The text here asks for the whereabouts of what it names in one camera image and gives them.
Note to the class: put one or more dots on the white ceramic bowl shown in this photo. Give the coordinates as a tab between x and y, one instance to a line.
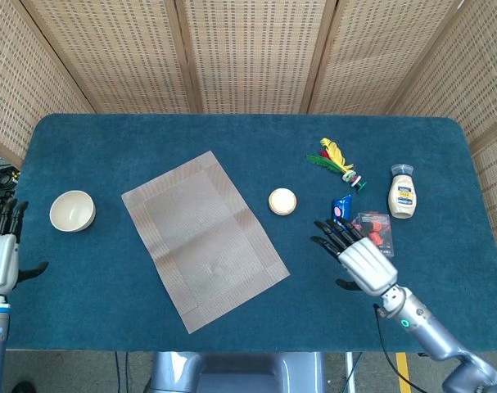
72	210

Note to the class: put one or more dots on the woven bamboo folding screen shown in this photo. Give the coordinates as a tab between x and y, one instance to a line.
252	53

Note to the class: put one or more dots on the clear box with red toys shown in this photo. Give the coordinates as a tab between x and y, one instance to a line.
381	233

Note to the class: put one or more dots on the mayonnaise squeeze bottle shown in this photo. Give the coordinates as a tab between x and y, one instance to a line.
403	196

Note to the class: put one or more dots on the white table leg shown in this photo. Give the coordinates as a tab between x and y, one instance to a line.
350	372

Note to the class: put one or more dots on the colourful feather shuttlecock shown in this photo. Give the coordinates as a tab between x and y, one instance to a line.
336	157

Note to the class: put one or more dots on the black shoe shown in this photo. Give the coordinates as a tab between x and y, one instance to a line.
25	387

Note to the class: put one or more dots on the blue snack packet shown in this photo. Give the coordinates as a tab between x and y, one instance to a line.
341	209

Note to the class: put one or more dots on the beige woven placemat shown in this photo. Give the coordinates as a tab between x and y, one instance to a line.
203	241

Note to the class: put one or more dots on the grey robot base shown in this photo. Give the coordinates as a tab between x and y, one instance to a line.
240	372

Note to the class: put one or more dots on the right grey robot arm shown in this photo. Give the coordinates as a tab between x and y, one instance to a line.
428	327

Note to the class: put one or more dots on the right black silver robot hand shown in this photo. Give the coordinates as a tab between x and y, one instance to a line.
369	266

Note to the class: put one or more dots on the small round tin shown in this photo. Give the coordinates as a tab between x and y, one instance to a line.
282	201

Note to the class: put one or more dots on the blue carpet table cover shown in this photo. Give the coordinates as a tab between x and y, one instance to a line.
109	163

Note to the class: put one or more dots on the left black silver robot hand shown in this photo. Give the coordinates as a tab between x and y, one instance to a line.
0	262

